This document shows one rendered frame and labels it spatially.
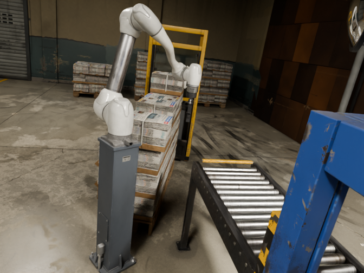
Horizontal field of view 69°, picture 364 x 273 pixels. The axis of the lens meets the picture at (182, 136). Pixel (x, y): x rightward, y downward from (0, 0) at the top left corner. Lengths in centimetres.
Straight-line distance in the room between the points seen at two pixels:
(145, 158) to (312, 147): 171
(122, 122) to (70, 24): 761
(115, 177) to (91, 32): 756
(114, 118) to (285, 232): 124
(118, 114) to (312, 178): 127
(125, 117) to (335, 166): 131
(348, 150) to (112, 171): 143
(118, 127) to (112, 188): 40
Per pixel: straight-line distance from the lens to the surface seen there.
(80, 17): 910
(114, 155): 168
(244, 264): 133
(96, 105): 188
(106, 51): 902
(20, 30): 940
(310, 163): 58
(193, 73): 199
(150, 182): 225
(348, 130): 53
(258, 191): 186
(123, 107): 165
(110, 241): 205
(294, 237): 64
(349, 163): 52
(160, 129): 201
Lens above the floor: 164
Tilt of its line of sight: 19 degrees down
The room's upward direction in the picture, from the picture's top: 8 degrees clockwise
